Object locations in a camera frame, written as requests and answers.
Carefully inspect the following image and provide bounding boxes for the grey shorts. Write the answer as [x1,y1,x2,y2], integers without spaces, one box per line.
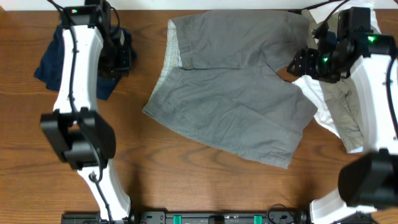
[143,10,317,168]

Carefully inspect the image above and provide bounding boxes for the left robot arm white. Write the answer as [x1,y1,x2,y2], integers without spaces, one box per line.
[40,1,137,223]

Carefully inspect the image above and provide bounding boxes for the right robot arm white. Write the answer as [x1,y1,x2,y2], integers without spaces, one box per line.
[287,6,397,223]

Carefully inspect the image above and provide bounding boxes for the khaki shorts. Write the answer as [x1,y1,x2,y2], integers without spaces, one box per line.
[300,9,366,153]

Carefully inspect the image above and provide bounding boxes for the white garment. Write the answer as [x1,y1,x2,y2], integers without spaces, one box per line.
[293,1,381,154]

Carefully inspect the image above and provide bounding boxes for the navy blue folded garment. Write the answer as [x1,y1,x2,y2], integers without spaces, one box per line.
[34,24,121,100]

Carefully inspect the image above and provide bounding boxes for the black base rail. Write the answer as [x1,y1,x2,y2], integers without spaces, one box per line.
[60,210,312,224]

